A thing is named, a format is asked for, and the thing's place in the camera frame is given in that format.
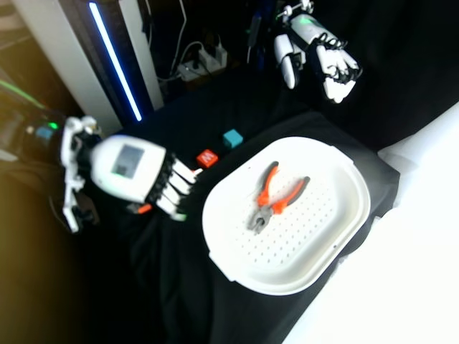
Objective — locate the white column with blue light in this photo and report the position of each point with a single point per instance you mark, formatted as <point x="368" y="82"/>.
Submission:
<point x="64" y="53"/>

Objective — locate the black table cloth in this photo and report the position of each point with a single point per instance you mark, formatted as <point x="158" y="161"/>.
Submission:
<point x="179" y="286"/>

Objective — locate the orange-black screwdriver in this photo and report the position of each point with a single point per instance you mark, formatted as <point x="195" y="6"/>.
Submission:
<point x="144" y="208"/>

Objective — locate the blue block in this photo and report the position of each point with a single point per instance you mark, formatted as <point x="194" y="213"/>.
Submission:
<point x="232" y="139"/>

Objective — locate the white power strip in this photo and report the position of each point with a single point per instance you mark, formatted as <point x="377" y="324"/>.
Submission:
<point x="211" y="57"/>

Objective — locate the white perforated tray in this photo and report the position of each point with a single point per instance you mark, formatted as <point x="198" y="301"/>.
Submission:
<point x="305" y="243"/>

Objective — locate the red lettered block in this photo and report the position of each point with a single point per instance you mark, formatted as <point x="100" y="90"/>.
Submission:
<point x="207" y="158"/>

